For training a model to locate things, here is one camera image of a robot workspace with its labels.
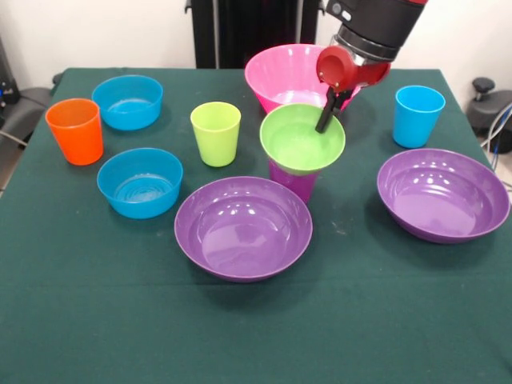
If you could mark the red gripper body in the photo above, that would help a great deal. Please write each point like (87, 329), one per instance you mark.
(340, 68)

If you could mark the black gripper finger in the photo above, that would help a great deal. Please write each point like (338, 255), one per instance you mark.
(345, 102)
(325, 120)

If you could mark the green ribbed bowl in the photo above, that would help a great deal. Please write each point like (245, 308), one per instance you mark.
(296, 152)

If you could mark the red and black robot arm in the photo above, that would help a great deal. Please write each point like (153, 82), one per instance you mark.
(380, 20)

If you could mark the large pink bowl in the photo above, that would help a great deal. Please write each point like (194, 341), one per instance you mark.
(280, 68)

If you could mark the purple cup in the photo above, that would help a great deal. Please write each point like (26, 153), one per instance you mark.
(294, 184)

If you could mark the blue cup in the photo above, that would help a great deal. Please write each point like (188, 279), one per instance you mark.
(416, 124)

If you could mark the lime green cup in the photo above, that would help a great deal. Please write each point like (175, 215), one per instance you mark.
(216, 146)

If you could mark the purple bowl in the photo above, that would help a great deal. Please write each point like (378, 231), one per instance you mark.
(242, 238)
(440, 200)

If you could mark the black knob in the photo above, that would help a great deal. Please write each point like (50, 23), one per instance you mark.
(483, 85)

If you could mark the dark grey base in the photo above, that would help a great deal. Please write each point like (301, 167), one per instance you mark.
(490, 114)

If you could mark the blue bowl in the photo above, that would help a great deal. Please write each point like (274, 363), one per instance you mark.
(128, 116)
(140, 206)

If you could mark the dark green tablecloth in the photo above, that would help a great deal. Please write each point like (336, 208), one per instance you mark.
(256, 328)

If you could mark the orange cup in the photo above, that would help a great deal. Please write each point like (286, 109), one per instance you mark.
(78, 142)

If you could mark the grey chair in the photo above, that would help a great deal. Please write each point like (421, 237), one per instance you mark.
(28, 108)

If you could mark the black equipment box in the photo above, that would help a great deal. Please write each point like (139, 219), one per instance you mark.
(6, 80)

